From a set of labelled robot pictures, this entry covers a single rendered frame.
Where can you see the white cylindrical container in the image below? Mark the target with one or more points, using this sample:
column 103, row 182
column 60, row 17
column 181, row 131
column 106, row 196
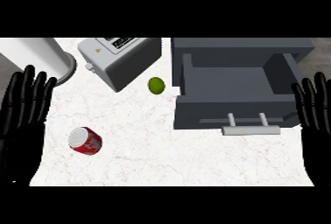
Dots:
column 41, row 57

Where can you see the dark grey drawer cabinet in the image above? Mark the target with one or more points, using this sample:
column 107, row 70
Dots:
column 242, row 48

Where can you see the red soda can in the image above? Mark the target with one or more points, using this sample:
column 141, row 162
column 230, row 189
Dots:
column 85, row 141

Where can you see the dark grey open drawer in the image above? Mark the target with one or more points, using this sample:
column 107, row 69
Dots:
column 236, row 93

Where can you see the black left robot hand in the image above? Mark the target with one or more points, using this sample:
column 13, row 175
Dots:
column 20, row 122

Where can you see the green lime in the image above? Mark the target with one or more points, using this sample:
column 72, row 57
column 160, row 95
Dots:
column 156, row 85

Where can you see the grey toaster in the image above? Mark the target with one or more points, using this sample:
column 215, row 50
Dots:
column 120, row 59

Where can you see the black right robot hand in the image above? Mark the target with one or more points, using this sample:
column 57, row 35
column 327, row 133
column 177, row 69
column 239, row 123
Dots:
column 317, row 125

